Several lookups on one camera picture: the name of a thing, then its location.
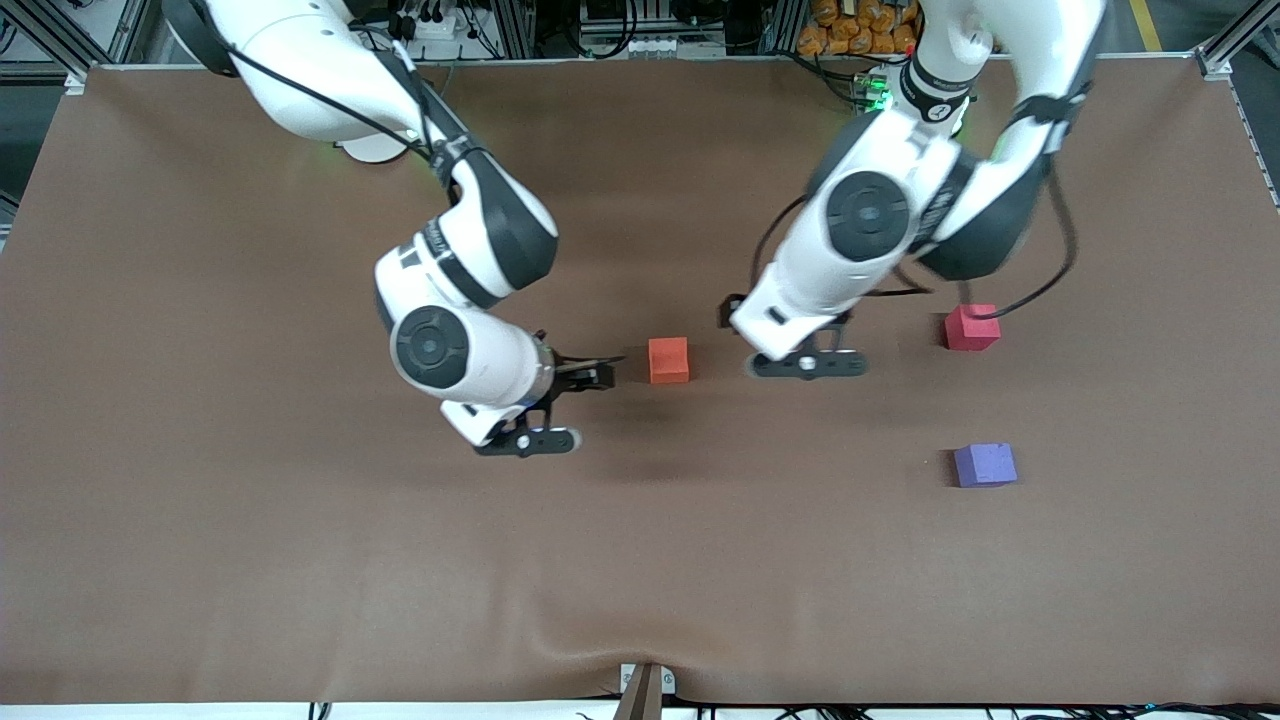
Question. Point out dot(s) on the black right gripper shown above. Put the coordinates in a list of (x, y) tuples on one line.
[(572, 374)]

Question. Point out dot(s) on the white connector block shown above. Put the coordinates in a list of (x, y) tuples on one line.
[(648, 46)]

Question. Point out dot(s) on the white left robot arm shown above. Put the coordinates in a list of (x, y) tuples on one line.
[(900, 150)]

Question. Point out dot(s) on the brown table mat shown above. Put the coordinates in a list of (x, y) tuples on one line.
[(640, 550)]

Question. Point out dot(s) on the white power strip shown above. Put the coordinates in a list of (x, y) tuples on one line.
[(437, 28)]

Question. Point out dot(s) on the metal corner bracket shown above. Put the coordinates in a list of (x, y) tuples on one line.
[(76, 82), (1216, 68)]

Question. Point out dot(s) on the red foam block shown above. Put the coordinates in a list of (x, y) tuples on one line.
[(975, 332)]

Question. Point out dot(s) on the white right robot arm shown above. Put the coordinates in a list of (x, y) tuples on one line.
[(300, 90)]

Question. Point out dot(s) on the metal mount bracket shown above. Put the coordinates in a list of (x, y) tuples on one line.
[(646, 690)]

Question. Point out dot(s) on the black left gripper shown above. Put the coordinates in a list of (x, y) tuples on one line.
[(725, 314)]

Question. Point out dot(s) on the aluminium frame profile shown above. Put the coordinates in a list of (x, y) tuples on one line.
[(512, 28), (785, 25), (1235, 45), (60, 35)]

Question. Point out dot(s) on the orange foam block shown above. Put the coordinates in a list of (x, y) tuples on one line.
[(668, 362)]

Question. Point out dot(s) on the pile of orange objects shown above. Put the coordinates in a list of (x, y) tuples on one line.
[(855, 28)]

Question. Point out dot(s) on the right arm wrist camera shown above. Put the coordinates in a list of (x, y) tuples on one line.
[(528, 442)]

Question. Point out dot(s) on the purple foam block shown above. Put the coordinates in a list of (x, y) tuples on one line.
[(985, 466)]

